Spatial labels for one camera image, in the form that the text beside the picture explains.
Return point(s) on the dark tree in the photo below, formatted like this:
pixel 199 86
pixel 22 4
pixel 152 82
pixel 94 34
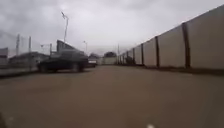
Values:
pixel 110 54

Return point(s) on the white vehicle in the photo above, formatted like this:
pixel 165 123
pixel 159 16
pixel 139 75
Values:
pixel 92 61

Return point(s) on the short street lamp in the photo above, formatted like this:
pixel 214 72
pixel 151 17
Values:
pixel 86 46

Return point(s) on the brown dirt road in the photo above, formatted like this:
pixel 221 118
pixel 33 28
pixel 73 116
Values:
pixel 113 96

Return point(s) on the dark car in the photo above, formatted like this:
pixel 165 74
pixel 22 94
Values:
pixel 63 62

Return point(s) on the dark roofed building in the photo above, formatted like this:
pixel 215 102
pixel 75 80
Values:
pixel 66 46

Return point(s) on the tall street lamp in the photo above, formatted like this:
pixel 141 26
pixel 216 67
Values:
pixel 65 26

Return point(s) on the low building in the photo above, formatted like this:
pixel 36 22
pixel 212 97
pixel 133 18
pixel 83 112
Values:
pixel 28 58

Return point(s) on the long pale panel wall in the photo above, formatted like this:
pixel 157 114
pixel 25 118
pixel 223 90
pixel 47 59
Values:
pixel 173 50

